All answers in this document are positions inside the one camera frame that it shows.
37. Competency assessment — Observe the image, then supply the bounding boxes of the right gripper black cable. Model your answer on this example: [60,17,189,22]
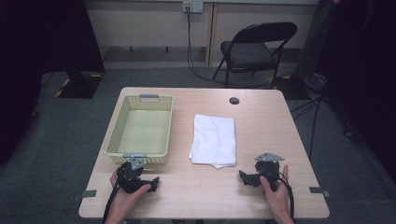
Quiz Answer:
[277,172,296,220]

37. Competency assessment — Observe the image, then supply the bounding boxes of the white towel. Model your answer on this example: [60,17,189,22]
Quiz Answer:
[188,113,237,170]

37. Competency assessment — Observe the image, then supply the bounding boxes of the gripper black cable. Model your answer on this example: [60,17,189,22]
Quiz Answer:
[277,172,296,220]
[102,167,121,224]

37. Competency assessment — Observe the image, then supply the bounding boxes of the grey tape strip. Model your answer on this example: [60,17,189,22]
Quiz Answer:
[308,186,332,198]
[74,189,98,202]

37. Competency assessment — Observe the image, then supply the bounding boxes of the wall power outlet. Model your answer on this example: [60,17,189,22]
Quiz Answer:
[182,0,205,14]

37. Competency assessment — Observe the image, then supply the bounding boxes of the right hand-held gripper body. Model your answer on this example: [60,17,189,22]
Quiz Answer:
[253,151,286,191]

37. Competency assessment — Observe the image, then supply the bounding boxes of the black stand base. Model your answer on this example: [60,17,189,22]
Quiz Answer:
[269,74,313,101]
[55,70,104,100]

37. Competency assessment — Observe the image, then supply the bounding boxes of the black folding chair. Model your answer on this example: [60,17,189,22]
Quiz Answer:
[212,21,299,90]

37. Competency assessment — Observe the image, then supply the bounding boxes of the black floor cables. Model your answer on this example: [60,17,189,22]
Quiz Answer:
[289,73,359,162]

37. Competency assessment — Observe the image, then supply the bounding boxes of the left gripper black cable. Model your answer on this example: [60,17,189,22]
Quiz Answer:
[102,167,121,224]

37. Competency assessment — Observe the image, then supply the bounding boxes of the person's left hand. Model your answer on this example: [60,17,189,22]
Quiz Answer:
[108,170,153,216]

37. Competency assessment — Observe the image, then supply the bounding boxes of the black curtain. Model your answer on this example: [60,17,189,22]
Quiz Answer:
[0,0,106,166]
[293,0,396,188]

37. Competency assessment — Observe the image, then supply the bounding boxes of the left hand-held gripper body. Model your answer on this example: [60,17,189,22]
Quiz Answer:
[117,157,148,194]

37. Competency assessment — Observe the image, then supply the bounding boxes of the person's right hand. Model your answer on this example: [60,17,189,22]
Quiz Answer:
[260,164,293,216]

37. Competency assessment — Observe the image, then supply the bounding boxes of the pale yellow plastic basket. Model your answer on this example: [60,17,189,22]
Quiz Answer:
[105,93,175,166]

